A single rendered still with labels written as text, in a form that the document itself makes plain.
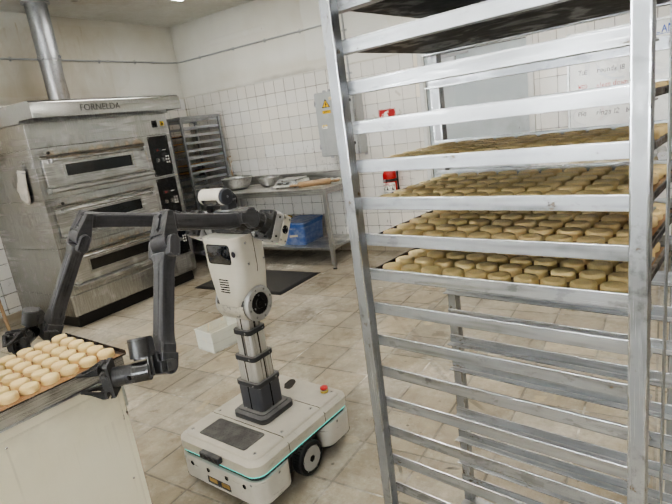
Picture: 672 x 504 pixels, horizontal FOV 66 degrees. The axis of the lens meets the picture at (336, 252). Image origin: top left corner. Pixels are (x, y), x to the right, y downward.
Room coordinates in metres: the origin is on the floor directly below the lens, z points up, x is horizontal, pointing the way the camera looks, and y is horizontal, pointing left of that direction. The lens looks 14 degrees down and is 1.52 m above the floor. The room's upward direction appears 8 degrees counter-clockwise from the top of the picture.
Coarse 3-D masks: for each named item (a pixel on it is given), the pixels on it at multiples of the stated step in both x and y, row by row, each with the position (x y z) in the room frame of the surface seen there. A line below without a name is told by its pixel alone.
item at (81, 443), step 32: (96, 384) 1.46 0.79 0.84; (32, 416) 1.31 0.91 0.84; (64, 416) 1.37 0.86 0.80; (96, 416) 1.44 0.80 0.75; (128, 416) 1.51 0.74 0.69; (0, 448) 1.24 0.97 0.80; (32, 448) 1.29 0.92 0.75; (64, 448) 1.35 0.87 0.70; (96, 448) 1.42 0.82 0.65; (128, 448) 1.49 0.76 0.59; (0, 480) 1.22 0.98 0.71; (32, 480) 1.27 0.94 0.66; (64, 480) 1.33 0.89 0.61; (96, 480) 1.40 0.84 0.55; (128, 480) 1.47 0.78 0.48
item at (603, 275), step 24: (384, 264) 1.27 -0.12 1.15; (408, 264) 1.24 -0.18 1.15; (432, 264) 1.25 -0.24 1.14; (456, 264) 1.18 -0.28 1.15; (480, 264) 1.16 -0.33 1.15; (504, 264) 1.13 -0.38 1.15; (528, 264) 1.14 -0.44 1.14; (552, 264) 1.10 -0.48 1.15; (576, 264) 1.06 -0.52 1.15; (600, 264) 1.04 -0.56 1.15; (624, 264) 1.02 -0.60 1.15; (600, 288) 0.92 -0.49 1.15; (624, 288) 0.89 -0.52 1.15
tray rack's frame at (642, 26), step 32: (640, 0) 0.82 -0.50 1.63; (640, 32) 0.82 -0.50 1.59; (640, 64) 0.82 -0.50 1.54; (640, 96) 0.82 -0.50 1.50; (640, 128) 0.82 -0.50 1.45; (640, 160) 0.81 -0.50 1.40; (640, 192) 0.81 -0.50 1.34; (640, 224) 0.81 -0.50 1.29; (640, 256) 0.81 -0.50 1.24; (640, 288) 0.81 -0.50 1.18; (640, 320) 0.81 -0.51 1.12; (640, 352) 0.81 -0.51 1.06; (640, 384) 0.81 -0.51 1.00; (640, 416) 0.81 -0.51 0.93; (640, 448) 0.81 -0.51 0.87; (640, 480) 0.81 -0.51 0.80
